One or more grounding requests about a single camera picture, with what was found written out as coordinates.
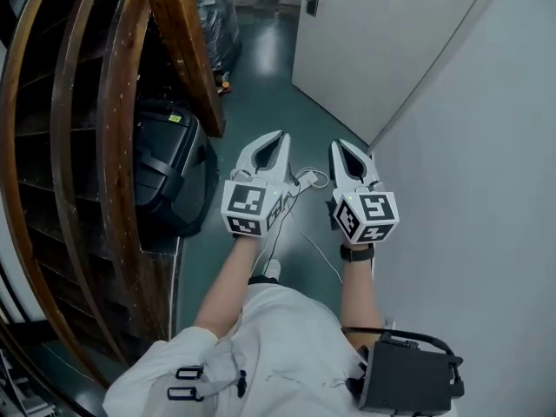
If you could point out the plastic-wrapped stack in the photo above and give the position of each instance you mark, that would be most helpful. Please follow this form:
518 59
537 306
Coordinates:
217 20

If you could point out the person's white shoe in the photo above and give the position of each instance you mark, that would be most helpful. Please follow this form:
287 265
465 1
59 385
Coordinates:
273 269

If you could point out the brown wooden staircase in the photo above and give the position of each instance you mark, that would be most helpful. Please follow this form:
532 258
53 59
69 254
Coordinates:
65 146

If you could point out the person's left forearm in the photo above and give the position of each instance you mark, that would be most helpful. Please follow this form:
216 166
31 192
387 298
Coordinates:
230 285

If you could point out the black hard case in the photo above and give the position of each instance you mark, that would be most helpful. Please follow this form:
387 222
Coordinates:
169 167

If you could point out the black waist pack box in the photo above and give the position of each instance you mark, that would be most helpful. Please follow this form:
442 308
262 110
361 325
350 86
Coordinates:
408 376

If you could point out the white door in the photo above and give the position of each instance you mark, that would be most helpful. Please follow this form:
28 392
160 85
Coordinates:
369 50

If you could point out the person's white shirt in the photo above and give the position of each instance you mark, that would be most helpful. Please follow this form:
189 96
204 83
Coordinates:
278 354

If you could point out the person's right forearm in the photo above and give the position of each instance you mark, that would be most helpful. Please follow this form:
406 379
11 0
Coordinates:
358 289

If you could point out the white power adapter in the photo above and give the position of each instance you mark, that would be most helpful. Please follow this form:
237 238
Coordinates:
307 180

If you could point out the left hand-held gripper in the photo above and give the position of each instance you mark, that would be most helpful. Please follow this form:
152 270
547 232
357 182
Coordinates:
243 207

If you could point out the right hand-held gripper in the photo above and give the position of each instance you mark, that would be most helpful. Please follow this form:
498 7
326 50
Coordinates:
373 215

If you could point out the orange small item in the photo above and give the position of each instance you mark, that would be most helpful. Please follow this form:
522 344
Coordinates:
225 86

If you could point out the black wristband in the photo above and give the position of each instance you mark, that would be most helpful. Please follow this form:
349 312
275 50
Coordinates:
357 253

